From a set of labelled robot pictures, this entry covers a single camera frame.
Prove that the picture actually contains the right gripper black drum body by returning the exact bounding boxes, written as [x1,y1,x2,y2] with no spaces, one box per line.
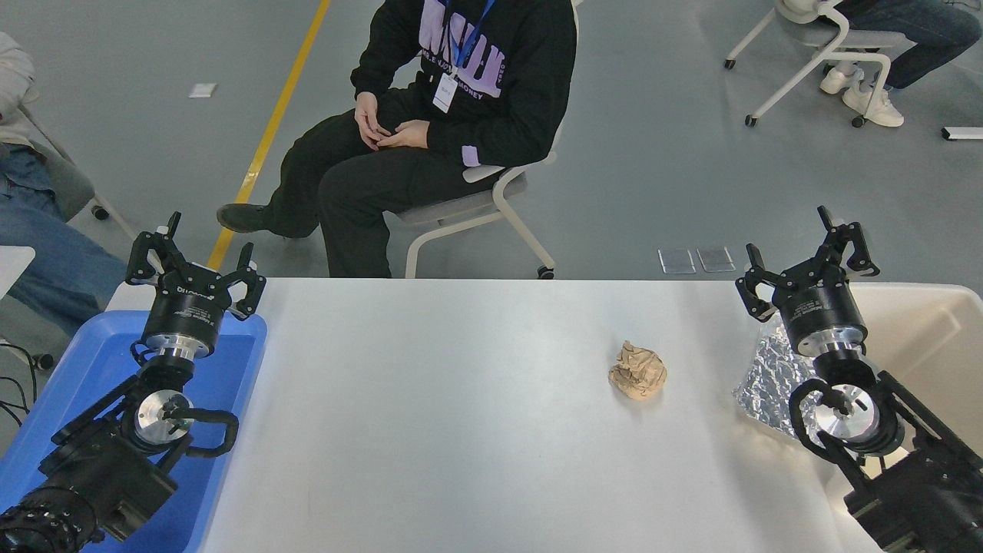
[777,270,869,353]

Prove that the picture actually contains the black floor cables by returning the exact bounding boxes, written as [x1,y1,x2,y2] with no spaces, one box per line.
[0,342,56,431]

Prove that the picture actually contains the crumpled silver foil tray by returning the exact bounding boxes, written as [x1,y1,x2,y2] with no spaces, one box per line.
[732,315,826,442]

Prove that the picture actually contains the blue plastic tray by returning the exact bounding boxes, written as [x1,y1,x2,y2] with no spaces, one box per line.
[0,310,268,553]

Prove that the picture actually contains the person with lanyard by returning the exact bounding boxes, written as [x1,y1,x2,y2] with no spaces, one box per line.
[217,0,578,279]

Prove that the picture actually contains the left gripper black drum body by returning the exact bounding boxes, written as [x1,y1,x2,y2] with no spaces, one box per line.
[144,263,233,348]

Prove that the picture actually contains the small white side table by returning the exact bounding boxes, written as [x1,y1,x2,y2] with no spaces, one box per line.
[0,246,36,300]

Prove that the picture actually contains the person's left hand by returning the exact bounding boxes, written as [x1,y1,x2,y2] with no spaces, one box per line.
[376,121,431,150]

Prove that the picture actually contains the grey white office chair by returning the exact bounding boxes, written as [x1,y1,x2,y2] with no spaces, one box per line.
[396,115,565,280]

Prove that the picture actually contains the person's right hand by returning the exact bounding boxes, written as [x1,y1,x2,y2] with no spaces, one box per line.
[355,92,394,151]

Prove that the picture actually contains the crumpled tan paper ball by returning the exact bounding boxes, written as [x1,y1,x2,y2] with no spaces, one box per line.
[608,340,668,400]

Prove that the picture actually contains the white frame wheeled chair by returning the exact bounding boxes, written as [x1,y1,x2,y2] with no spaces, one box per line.
[723,0,909,129]

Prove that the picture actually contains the person in jeans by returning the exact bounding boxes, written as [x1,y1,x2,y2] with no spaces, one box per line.
[0,31,128,339]

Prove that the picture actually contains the large pale plastic bin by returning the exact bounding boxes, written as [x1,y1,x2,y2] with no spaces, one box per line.
[823,283,983,553]

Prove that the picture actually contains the person with white shoes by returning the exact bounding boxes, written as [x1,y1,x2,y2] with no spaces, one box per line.
[818,0,983,128]

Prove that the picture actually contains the grey swivel chair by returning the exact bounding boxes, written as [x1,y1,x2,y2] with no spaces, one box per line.
[15,104,139,240]

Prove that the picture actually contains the white badge on blue lanyard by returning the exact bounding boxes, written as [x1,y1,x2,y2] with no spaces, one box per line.
[432,0,496,114]

